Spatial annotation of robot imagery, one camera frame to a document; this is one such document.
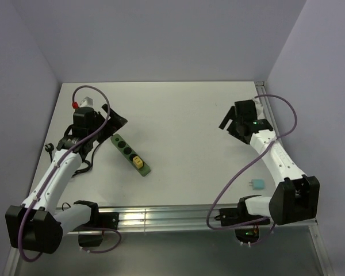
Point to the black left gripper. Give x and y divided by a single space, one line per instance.
113 124

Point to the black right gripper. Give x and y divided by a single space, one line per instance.
230 115

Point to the yellow plug adapter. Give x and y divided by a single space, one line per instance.
138 162

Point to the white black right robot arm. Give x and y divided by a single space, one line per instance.
296 195

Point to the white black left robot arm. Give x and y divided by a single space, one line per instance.
35 225

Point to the light blue plug adapter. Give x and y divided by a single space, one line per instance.
257 184

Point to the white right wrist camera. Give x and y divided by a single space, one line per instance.
259 108

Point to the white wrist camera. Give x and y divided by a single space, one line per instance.
259 108
87 102

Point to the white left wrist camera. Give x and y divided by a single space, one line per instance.
87 102

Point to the aluminium side rail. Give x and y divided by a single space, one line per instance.
269 116

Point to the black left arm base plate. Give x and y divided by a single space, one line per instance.
107 220

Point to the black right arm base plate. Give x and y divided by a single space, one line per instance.
239 217

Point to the aluminium front rail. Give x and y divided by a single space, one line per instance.
154 219

